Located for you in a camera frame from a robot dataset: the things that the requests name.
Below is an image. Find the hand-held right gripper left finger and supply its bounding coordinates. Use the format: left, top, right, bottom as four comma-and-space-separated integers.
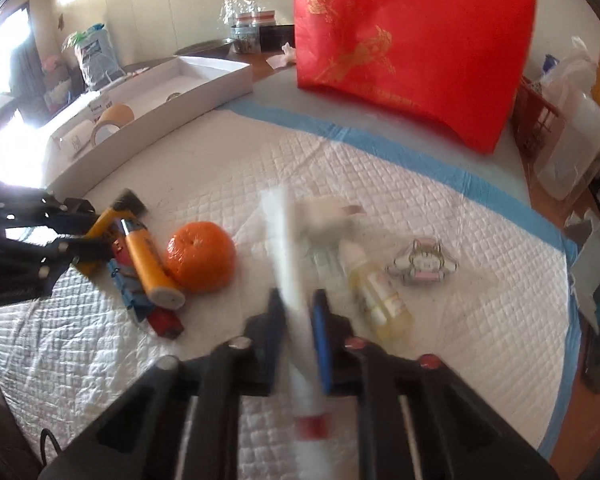
37, 287, 288, 480

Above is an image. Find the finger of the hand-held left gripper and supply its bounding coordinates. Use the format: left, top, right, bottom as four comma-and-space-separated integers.
0, 194, 97, 232
0, 236, 112, 307

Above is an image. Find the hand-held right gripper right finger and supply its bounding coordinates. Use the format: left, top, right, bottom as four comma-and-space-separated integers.
310, 287, 561, 480

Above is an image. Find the yellow black utility knife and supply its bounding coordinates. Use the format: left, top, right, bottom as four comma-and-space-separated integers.
77, 189, 148, 276

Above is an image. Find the white pen with red band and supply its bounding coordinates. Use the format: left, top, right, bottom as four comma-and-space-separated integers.
260, 185, 331, 480

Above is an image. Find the pale yellow dropper bottle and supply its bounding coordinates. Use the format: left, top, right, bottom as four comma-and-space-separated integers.
340, 240, 413, 341

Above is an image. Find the small blue clip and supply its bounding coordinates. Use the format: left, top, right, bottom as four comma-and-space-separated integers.
107, 260, 153, 323

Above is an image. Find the cartoon acrylic charm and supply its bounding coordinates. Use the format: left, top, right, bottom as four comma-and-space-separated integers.
385, 240, 456, 286

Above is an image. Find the white cardboard box tray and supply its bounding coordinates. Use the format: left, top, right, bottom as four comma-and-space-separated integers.
45, 55, 255, 188

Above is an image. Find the small white box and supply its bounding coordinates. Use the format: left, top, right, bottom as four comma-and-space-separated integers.
87, 95, 113, 118
57, 120, 93, 161

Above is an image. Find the mandarin orange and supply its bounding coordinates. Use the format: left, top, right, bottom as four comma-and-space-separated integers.
166, 221, 237, 295

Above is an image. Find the brown tape roll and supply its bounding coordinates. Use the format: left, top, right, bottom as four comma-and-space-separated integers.
91, 104, 136, 147

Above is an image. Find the pink plush toy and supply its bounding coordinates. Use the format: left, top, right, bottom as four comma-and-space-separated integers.
42, 55, 73, 111

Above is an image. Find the blue white plastic bag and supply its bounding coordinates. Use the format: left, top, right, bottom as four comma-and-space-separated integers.
62, 22, 126, 88

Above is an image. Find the dark wooden board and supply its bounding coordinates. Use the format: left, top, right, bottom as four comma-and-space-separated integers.
172, 39, 236, 58

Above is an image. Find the crumpled tissue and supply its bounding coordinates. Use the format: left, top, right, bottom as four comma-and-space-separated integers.
266, 42, 298, 68

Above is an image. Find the clear plastic wrap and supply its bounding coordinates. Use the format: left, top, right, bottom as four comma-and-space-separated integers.
222, 0, 261, 23

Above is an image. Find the small black box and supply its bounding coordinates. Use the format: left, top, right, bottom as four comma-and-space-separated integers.
259, 22, 297, 52

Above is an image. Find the white cardboard box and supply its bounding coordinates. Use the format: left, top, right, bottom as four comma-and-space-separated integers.
567, 207, 600, 321

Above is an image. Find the red fabric bag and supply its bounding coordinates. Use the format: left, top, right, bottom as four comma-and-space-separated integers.
291, 0, 538, 156

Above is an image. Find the red plastic crate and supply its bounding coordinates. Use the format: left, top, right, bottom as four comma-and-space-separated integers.
511, 76, 568, 161

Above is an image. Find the clear plastic container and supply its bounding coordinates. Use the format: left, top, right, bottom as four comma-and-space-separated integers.
535, 90, 600, 201

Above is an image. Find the black cable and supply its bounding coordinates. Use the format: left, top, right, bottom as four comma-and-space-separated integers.
40, 427, 63, 471

